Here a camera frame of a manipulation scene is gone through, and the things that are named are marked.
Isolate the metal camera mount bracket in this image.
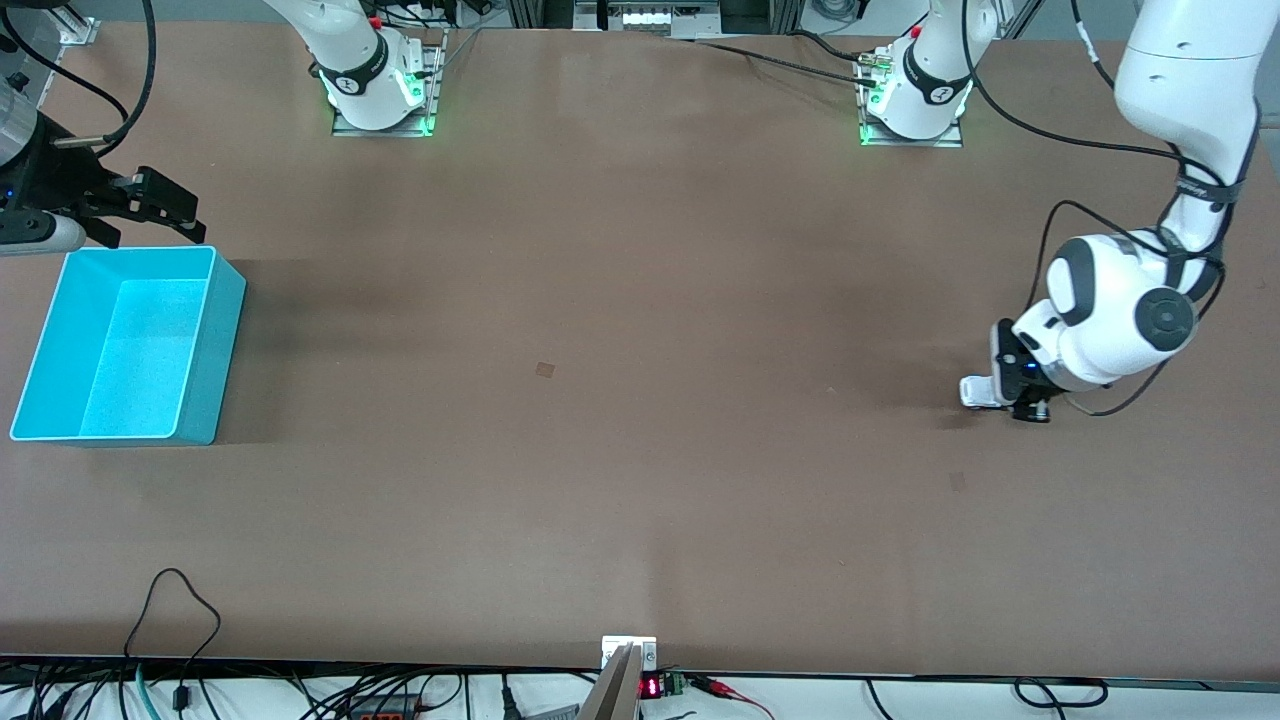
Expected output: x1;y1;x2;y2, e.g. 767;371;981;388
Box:
578;636;659;720

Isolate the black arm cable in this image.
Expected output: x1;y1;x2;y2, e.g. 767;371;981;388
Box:
0;30;131;131
50;0;159;151
965;0;1246;419

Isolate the black power strip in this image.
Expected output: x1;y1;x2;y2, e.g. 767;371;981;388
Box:
345;698;431;720

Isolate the metal frame with lights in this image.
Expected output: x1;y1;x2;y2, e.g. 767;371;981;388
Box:
575;0;723;36

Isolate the red clip lead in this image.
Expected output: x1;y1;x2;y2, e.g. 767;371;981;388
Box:
690;676;776;720

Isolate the black coiled cable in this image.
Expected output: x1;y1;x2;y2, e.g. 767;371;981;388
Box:
1012;677;1109;708

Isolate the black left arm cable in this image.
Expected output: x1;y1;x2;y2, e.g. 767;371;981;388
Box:
965;0;1246;419

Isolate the black table cable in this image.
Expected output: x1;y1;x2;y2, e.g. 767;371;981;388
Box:
690;36;886;86
785;30;881;63

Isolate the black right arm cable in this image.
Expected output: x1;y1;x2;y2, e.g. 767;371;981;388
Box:
50;0;159;151
0;30;131;131

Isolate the white toy jeep black roof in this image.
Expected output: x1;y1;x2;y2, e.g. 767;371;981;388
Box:
960;375;1051;423

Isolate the thin black looped cable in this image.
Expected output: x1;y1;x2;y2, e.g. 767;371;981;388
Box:
123;568;223;713

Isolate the cyan plastic bin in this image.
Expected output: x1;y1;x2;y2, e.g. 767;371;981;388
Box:
10;246;248;447

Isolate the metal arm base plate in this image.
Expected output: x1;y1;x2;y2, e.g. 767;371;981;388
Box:
858;50;965;149
332;28;448;138

